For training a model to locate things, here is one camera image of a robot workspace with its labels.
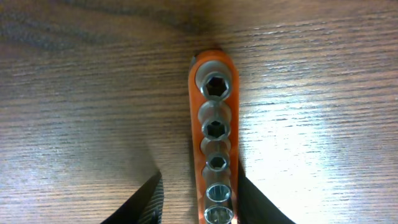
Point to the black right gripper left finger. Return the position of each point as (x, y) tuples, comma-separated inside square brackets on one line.
[(145, 206)]

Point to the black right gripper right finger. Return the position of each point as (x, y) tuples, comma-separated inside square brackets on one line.
[(253, 206)]

